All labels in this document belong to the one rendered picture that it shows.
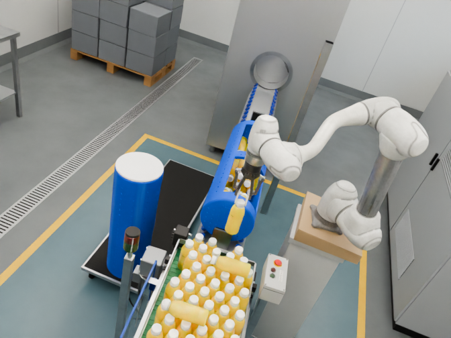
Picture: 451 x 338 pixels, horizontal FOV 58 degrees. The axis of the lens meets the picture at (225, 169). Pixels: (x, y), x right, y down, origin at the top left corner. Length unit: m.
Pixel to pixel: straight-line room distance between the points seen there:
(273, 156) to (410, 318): 2.30
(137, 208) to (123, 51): 3.44
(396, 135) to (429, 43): 5.24
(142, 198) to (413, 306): 2.12
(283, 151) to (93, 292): 1.99
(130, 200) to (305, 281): 1.13
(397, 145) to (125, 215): 1.56
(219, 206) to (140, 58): 3.72
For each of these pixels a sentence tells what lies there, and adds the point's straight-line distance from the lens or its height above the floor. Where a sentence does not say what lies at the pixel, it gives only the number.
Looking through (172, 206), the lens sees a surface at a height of 0.15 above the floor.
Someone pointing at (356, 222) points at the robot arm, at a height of 1.31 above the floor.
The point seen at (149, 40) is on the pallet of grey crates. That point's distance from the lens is 5.38.
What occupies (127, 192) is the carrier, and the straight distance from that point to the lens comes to 2.38.
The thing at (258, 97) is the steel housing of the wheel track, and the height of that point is 0.93.
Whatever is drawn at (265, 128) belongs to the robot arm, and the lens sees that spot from 1.54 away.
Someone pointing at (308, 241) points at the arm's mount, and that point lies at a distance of 2.28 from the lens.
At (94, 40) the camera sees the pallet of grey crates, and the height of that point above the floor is 0.36.
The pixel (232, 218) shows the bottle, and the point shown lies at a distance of 1.84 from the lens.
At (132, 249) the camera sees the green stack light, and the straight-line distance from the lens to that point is 1.76.
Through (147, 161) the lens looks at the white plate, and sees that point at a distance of 2.46.
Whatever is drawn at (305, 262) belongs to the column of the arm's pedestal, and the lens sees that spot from 2.42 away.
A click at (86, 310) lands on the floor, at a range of 3.00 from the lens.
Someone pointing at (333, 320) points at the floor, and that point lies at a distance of 3.39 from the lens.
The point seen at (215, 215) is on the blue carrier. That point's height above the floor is 1.11.
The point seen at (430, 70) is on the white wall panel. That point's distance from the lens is 7.06.
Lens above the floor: 2.52
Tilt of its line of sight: 36 degrees down
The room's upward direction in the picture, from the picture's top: 16 degrees clockwise
